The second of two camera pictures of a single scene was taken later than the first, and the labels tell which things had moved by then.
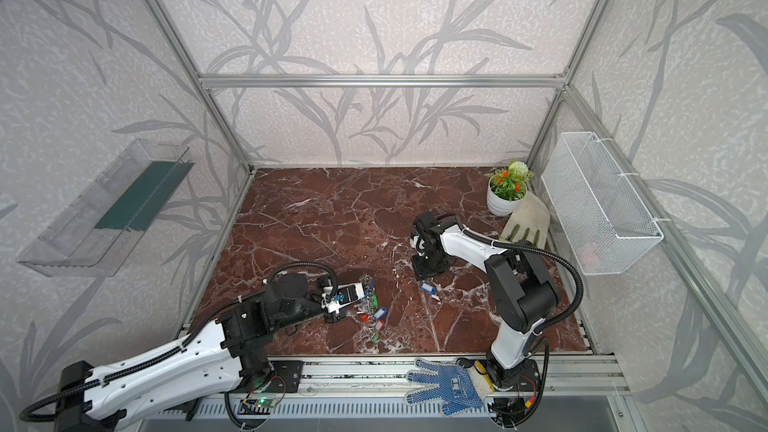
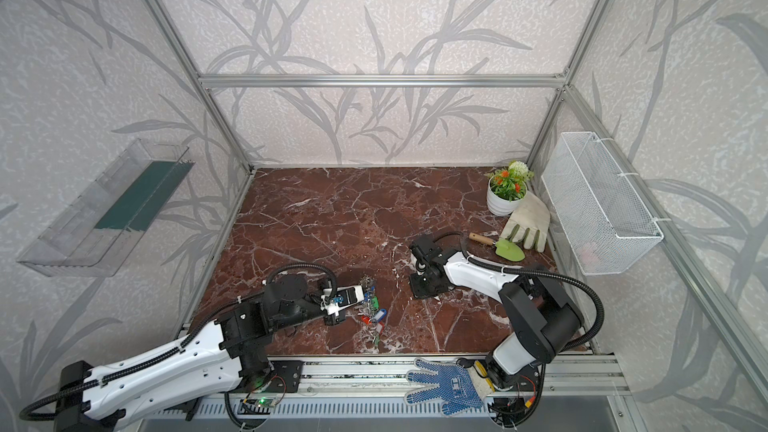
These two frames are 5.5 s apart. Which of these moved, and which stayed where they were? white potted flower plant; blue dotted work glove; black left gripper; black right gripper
Moved: black right gripper
Stayed: blue dotted work glove; black left gripper; white potted flower plant
